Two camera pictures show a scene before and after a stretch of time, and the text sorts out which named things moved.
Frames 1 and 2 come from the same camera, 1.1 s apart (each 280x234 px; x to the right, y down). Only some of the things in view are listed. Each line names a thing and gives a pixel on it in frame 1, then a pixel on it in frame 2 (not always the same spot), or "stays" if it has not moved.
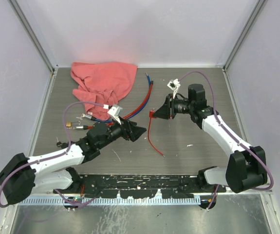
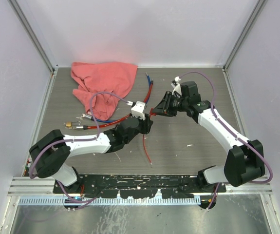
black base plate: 140,186 stays
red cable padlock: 151,116 -> 152,113
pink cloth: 102,85 stays
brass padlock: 68,124 stays
